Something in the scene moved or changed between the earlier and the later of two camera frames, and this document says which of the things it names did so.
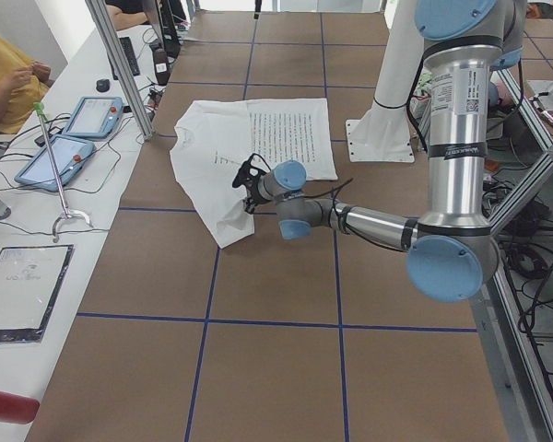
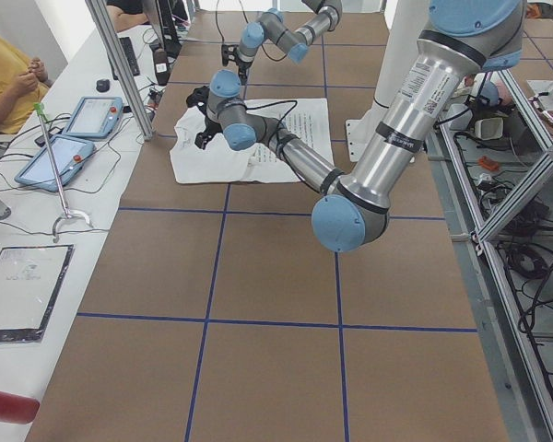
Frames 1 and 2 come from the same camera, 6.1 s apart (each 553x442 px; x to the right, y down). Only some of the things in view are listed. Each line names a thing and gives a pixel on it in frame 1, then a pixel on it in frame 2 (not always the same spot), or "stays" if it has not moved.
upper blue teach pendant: [95, 117] stays
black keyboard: [131, 55] stays
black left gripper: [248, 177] → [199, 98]
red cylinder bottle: [8, 407] stays
